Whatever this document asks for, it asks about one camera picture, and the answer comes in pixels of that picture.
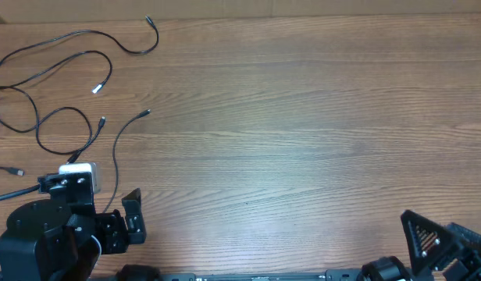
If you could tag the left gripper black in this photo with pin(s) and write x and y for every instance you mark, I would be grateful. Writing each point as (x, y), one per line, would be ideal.
(119, 238)

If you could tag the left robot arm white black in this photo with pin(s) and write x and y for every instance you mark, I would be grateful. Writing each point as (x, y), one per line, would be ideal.
(62, 237)

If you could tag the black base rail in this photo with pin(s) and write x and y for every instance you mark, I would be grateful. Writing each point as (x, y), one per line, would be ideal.
(329, 275)

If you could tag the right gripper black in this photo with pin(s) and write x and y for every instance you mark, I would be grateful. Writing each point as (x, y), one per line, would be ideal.
(475, 258)

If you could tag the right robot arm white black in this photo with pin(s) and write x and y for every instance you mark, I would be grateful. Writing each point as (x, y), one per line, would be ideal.
(392, 269)

